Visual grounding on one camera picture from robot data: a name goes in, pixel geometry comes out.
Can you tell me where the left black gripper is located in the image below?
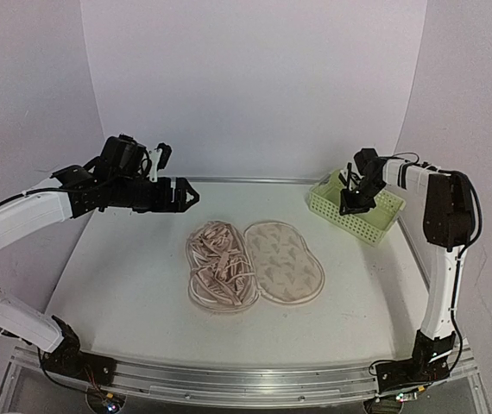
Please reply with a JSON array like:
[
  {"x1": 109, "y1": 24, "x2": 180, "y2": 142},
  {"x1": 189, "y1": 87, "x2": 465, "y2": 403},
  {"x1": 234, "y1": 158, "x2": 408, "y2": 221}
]
[{"x1": 108, "y1": 175, "x2": 199, "y2": 213}]

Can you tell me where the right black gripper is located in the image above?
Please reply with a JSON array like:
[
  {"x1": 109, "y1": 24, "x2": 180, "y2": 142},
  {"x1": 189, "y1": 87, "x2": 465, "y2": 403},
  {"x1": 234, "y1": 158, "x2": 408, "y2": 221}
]
[{"x1": 338, "y1": 179, "x2": 384, "y2": 216}]

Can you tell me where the floral mesh laundry bag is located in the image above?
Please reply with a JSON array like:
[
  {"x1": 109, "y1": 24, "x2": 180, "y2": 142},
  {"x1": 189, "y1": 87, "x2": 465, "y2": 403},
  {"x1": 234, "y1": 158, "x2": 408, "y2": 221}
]
[{"x1": 185, "y1": 218, "x2": 327, "y2": 315}]

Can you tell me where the pink bra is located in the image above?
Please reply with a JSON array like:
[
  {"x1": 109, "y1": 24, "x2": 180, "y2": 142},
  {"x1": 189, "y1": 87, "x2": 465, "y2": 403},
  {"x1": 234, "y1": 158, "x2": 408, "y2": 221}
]
[{"x1": 186, "y1": 221, "x2": 259, "y2": 313}]

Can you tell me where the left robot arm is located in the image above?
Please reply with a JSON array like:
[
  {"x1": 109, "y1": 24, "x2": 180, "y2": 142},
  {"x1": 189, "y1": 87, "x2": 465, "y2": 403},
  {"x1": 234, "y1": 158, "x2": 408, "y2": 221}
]
[{"x1": 0, "y1": 135, "x2": 200, "y2": 386}]

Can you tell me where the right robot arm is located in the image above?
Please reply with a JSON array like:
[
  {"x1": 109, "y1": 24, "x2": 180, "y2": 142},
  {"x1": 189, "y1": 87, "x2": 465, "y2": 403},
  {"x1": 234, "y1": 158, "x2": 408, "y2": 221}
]
[{"x1": 339, "y1": 147, "x2": 483, "y2": 395}]

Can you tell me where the back edge aluminium strip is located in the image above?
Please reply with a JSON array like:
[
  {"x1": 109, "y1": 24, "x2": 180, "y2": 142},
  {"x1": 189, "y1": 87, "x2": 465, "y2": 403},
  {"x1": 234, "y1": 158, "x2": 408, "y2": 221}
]
[{"x1": 187, "y1": 174, "x2": 330, "y2": 185}]

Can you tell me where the pale green perforated basket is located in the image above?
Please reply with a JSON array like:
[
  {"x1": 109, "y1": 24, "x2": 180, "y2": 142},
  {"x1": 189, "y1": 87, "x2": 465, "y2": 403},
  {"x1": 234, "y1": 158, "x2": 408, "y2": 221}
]
[{"x1": 307, "y1": 169, "x2": 406, "y2": 247}]

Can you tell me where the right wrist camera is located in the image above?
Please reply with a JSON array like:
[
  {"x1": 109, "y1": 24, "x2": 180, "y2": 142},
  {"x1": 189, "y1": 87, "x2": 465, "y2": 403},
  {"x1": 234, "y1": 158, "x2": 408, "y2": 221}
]
[{"x1": 338, "y1": 162, "x2": 361, "y2": 191}]

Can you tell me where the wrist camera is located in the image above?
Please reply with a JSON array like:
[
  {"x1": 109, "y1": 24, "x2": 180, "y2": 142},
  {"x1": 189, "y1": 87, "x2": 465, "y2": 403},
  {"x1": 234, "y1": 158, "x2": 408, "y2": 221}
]
[
  {"x1": 338, "y1": 162, "x2": 361, "y2": 191},
  {"x1": 149, "y1": 142, "x2": 172, "y2": 182}
]

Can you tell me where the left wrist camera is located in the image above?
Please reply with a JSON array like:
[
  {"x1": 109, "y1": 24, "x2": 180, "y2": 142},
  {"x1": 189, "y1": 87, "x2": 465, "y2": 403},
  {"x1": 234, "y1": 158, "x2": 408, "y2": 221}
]
[{"x1": 149, "y1": 142, "x2": 172, "y2": 182}]

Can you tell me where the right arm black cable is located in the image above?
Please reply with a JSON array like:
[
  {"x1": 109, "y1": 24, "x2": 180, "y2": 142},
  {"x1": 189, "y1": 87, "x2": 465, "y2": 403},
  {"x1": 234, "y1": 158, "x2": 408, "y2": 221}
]
[{"x1": 390, "y1": 151, "x2": 485, "y2": 346}]

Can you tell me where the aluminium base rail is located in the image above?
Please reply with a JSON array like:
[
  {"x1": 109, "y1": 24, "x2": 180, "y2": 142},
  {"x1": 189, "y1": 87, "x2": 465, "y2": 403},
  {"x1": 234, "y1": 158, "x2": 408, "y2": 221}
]
[{"x1": 0, "y1": 344, "x2": 490, "y2": 413}]

